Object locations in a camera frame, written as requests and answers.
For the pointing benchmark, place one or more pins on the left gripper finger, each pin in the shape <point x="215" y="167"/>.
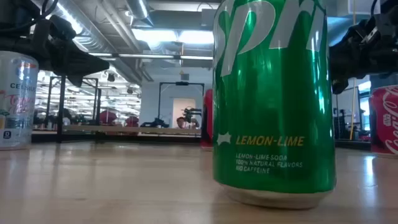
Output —
<point x="78" y="81"/>
<point x="84" y="63"/>

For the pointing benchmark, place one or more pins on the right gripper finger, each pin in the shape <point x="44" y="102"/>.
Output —
<point x="346" y="56"/>
<point x="339" y="87"/>

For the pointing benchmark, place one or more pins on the red Coca-Cola can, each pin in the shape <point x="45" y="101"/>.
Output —
<point x="207" y="118"/>
<point x="385" y="121"/>

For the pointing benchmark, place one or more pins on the silver Celsius can pink print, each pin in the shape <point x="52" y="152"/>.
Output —
<point x="17" y="102"/>

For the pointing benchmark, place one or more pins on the green Sprite can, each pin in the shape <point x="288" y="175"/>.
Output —
<point x="273" y="109"/>

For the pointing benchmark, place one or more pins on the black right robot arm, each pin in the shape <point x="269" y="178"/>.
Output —
<point x="390" y="9"/>

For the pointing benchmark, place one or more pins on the black background robot arm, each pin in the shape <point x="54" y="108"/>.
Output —
<point x="191" y="113"/>

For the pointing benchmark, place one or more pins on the long ceiling light bar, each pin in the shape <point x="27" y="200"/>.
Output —
<point x="149" y="56"/>
<point x="99" y="54"/>

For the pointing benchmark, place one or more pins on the black pegboard panel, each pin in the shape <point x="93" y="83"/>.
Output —
<point x="342" y="124"/>

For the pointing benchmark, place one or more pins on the red chair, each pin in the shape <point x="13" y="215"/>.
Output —
<point x="132" y="121"/>
<point x="108" y="117"/>

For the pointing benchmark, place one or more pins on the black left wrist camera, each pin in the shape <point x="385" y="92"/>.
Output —
<point x="62" y="26"/>

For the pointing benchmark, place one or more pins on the black aluminium table frame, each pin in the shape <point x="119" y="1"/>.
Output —
<point x="351" y="144"/>

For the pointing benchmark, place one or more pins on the black background station frame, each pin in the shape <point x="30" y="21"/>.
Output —
<point x="160" y="102"/>

